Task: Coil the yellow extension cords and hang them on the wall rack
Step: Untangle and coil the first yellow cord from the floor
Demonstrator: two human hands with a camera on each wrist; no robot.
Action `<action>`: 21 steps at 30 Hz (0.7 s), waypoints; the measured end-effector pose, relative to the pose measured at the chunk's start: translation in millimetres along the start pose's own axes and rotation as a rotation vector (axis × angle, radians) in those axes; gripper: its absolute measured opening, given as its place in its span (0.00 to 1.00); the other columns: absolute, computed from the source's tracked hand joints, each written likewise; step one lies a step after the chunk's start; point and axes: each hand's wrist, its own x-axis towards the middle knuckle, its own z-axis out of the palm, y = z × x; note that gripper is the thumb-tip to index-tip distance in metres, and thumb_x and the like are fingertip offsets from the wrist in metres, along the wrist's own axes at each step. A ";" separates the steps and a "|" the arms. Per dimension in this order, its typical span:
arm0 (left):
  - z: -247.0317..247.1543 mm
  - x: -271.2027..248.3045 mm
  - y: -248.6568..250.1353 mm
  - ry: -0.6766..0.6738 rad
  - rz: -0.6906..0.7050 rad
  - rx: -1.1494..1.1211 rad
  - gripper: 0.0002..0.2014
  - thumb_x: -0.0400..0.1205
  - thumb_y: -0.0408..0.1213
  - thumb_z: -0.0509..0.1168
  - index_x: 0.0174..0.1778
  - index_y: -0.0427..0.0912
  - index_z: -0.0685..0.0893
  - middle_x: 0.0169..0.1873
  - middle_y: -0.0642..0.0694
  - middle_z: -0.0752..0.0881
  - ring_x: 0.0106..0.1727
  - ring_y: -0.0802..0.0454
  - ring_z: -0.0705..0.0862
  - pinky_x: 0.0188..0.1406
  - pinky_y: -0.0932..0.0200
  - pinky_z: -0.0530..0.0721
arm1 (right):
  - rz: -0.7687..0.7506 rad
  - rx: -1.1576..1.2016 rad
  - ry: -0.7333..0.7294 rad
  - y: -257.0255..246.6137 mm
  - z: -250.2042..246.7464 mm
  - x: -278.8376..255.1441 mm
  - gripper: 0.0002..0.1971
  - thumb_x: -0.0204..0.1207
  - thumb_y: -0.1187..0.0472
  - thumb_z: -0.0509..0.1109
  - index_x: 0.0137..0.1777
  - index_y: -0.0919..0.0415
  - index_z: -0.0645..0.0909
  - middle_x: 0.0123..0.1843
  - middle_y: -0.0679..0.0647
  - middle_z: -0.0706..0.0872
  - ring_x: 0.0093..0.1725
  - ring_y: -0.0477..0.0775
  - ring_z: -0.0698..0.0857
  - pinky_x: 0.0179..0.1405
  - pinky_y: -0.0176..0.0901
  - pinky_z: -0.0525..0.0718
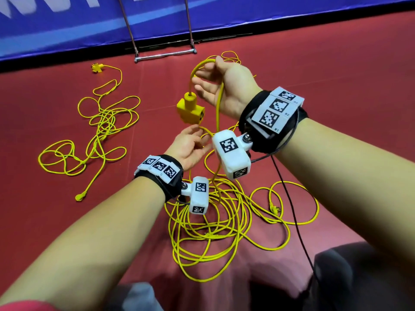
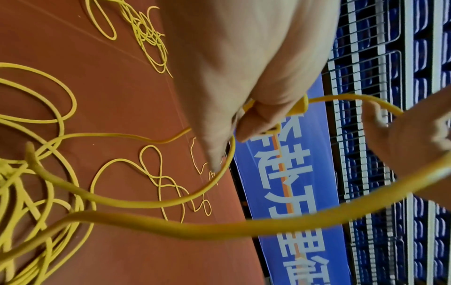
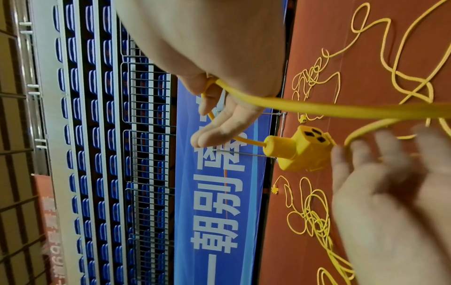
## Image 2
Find person's left hand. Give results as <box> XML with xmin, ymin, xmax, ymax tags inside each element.
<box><xmin>158</xmin><ymin>0</ymin><xmax>342</xmax><ymax>175</ymax></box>

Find rows of blue seats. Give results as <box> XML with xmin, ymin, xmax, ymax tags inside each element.
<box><xmin>322</xmin><ymin>0</ymin><xmax>451</xmax><ymax>285</ymax></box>

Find blue banner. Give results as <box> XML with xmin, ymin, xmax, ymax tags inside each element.
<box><xmin>231</xmin><ymin>74</ymin><xmax>354</xmax><ymax>285</ymax></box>

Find person's right hand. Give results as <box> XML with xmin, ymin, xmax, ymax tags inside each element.
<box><xmin>361</xmin><ymin>85</ymin><xmax>451</xmax><ymax>211</ymax></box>

